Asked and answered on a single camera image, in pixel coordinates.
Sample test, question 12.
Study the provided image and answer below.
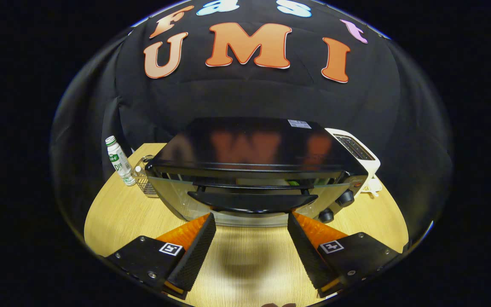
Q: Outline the white pop-up toaster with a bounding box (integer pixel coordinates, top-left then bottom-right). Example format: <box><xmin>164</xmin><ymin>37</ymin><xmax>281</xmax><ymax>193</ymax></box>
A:
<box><xmin>325</xmin><ymin>127</ymin><xmax>381</xmax><ymax>197</ymax></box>

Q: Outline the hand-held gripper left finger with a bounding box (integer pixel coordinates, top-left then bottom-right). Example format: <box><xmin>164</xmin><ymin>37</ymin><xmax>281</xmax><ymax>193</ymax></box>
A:
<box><xmin>105</xmin><ymin>212</ymin><xmax>217</xmax><ymax>299</ymax></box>

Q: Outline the white divided dish of beans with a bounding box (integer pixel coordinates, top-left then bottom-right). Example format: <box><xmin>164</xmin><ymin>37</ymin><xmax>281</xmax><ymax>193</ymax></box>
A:
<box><xmin>360</xmin><ymin>178</ymin><xmax>383</xmax><ymax>198</ymax></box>

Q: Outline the metal wire basket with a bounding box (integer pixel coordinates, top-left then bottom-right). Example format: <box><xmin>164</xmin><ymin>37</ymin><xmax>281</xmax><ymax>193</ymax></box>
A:
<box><xmin>136</xmin><ymin>155</ymin><xmax>160</xmax><ymax>198</ymax></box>

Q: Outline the black backdrop cloth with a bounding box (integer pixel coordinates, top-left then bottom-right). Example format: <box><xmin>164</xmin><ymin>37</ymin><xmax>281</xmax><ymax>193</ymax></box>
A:
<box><xmin>49</xmin><ymin>0</ymin><xmax>455</xmax><ymax>248</ymax></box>

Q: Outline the white drink bottle green label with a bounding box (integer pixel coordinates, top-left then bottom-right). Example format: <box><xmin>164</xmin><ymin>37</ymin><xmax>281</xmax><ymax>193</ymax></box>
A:
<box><xmin>105</xmin><ymin>136</ymin><xmax>137</xmax><ymax>187</ymax></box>

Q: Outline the black toaster oven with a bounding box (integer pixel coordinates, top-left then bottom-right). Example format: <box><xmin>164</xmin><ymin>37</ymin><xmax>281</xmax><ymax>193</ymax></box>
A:
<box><xmin>144</xmin><ymin>117</ymin><xmax>370</xmax><ymax>228</ymax></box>

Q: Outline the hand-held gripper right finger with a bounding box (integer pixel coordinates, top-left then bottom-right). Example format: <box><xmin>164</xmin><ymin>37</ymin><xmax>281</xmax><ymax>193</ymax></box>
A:
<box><xmin>287</xmin><ymin>212</ymin><xmax>401</xmax><ymax>298</ymax></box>

